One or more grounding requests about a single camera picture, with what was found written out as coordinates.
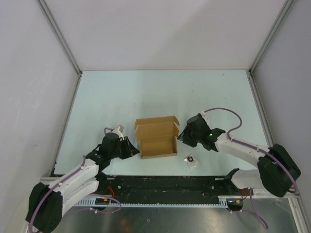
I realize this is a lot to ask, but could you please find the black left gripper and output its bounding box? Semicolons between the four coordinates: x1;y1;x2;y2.
109;136;139;159

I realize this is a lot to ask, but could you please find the small clear plastic packet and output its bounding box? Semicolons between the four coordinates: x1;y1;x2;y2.
184;154;199;169

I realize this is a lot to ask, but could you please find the brown cardboard box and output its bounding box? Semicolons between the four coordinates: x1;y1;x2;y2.
134;116;180;159

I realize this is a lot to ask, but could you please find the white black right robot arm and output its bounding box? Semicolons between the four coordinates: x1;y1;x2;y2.
178;114;301;197

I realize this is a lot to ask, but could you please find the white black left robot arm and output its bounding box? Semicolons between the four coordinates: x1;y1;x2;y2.
26;133;139;233

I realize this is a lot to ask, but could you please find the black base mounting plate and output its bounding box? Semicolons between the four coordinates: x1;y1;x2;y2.
95;173;250;196

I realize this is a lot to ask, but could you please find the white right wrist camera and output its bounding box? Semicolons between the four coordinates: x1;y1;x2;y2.
200;111;210;125

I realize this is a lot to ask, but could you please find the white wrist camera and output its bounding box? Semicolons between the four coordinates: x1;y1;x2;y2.
200;111;210;125
112;125;124;138

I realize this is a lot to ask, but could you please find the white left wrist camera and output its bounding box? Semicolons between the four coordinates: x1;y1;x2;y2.
112;125;124;138

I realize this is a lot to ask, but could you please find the aluminium rail right side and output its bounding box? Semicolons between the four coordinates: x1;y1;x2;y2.
246;70;275;147

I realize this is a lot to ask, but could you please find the grey slotted cable duct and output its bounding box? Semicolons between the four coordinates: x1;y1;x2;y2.
74;195;243;208

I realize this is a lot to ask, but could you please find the aluminium front rail profile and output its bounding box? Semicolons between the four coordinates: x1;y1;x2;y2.
245;188;300;198

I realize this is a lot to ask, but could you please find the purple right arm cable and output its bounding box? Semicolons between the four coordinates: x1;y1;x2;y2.
203;108;299;230

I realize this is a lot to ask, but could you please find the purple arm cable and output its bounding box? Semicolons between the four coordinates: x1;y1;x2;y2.
26;127;122;233
203;108;299;230

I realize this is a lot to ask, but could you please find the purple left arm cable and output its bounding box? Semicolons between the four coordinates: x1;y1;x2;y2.
26;127;122;233

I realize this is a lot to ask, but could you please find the aluminium corner post right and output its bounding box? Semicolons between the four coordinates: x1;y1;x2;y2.
249;0;296;75

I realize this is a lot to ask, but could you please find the aluminium corner post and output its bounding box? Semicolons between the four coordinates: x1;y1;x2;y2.
36;0;82;76
249;0;296;75

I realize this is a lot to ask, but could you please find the aluminium corner post left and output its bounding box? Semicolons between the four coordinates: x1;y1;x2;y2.
36;0;82;76

